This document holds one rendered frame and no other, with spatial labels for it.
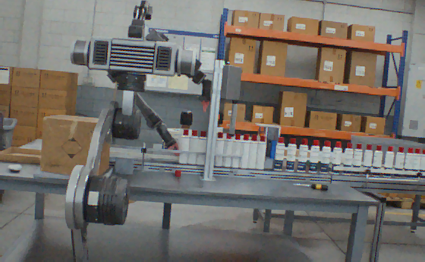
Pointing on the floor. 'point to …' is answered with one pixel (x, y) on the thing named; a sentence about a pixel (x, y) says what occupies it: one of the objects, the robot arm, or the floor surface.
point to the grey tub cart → (6, 136)
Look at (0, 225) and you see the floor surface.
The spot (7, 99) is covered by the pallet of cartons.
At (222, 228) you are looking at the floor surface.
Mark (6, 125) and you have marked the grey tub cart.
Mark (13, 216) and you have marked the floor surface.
